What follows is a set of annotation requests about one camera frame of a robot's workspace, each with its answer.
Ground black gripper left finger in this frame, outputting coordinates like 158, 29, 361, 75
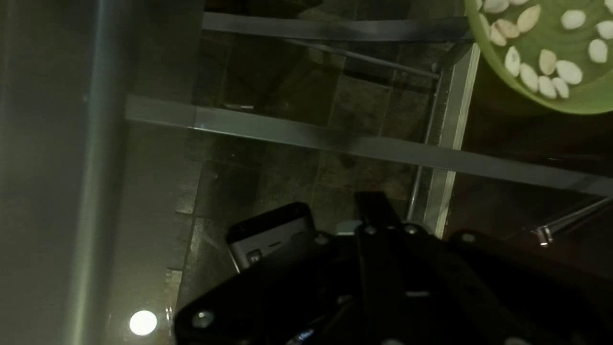
172, 190, 384, 345

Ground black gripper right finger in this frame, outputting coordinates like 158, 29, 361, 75
381, 190, 613, 345

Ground metal spoon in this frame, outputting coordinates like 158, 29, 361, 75
532, 194, 613, 248

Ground green plate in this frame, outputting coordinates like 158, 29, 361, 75
463, 0, 613, 118

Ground pale seeds on plate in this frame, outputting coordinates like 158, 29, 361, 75
476, 0, 613, 102

